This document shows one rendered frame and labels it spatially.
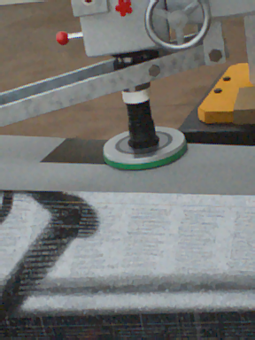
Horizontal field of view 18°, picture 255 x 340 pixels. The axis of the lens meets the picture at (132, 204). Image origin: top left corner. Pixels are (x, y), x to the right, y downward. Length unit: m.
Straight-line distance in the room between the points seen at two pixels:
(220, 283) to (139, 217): 0.26
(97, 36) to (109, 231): 0.45
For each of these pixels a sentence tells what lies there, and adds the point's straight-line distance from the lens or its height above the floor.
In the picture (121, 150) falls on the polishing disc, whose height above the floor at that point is 0.90.
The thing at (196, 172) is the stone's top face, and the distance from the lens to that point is 1.98.
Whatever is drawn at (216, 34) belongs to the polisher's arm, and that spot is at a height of 1.18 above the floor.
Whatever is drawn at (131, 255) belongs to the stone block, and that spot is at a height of 0.76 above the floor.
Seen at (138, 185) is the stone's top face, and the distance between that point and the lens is 1.95.
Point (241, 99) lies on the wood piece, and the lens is 2.53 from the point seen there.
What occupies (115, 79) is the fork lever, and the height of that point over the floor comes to 1.10.
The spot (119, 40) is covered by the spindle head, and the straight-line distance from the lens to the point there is 1.92.
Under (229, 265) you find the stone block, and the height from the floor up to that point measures 0.75.
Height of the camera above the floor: 1.69
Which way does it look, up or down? 26 degrees down
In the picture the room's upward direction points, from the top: 9 degrees counter-clockwise
